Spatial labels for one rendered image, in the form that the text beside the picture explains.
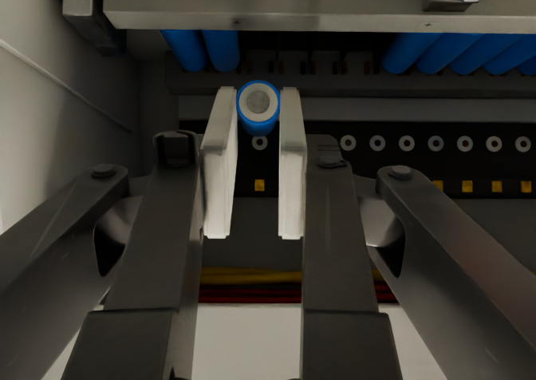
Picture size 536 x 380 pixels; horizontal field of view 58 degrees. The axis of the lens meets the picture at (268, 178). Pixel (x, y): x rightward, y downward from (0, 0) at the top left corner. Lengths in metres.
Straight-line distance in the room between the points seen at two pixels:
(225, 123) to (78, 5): 0.09
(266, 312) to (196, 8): 0.12
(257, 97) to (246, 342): 0.09
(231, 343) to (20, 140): 0.11
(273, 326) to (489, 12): 0.15
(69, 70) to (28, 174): 0.06
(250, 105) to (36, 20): 0.09
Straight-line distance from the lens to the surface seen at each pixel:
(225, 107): 0.17
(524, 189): 0.38
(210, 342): 0.19
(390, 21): 0.22
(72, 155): 0.24
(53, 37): 0.22
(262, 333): 0.19
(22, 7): 0.20
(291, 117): 0.16
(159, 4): 0.21
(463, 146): 0.36
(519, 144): 0.38
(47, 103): 0.22
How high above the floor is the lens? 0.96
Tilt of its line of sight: 11 degrees up
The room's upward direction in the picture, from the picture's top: 179 degrees counter-clockwise
